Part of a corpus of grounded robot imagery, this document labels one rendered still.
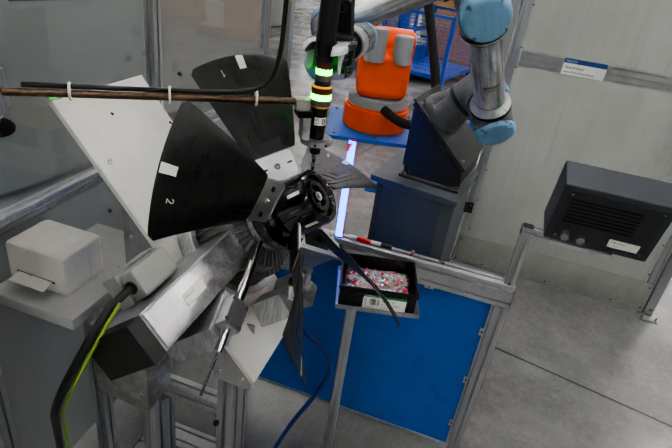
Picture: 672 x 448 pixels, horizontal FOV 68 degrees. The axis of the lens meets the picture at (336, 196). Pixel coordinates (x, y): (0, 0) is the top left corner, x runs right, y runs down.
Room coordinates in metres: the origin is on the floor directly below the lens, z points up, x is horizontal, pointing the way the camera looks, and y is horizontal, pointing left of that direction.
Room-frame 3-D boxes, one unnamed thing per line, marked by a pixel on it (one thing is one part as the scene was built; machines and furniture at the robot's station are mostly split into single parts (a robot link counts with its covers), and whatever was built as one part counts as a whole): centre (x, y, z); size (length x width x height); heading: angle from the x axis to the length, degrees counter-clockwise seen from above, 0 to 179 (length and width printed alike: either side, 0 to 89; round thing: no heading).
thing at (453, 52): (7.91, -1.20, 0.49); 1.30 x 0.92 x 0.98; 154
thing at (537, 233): (1.22, -0.64, 1.04); 0.24 x 0.03 x 0.03; 76
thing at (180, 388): (0.95, 0.31, 0.56); 0.19 x 0.04 x 0.04; 76
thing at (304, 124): (1.02, 0.07, 1.35); 0.09 x 0.07 x 0.10; 111
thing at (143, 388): (0.89, 0.44, 0.73); 0.15 x 0.09 x 0.22; 76
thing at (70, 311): (1.05, 0.62, 0.85); 0.36 x 0.24 x 0.03; 166
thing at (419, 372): (1.35, -0.13, 0.45); 0.82 x 0.02 x 0.66; 76
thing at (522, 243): (1.24, -0.54, 0.96); 0.03 x 0.03 x 0.20; 76
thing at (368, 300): (1.17, -0.15, 0.85); 0.22 x 0.17 x 0.07; 90
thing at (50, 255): (0.98, 0.67, 0.92); 0.17 x 0.16 x 0.11; 76
